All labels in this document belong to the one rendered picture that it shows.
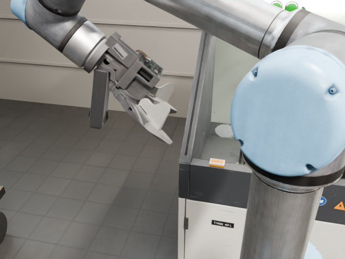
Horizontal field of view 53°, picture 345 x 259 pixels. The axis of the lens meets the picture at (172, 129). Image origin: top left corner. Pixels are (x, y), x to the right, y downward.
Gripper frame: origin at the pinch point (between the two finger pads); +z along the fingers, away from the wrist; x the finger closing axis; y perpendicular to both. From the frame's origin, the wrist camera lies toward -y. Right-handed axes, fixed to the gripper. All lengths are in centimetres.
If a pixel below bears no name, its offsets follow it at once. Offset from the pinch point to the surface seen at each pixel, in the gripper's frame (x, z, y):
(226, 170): 40, 33, -15
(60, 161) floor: 180, -5, -153
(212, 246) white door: 44, 55, -45
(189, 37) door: 254, 16, -19
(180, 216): 45, 37, -43
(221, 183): 41, 36, -20
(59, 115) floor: 259, -32, -166
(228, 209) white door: 41, 46, -26
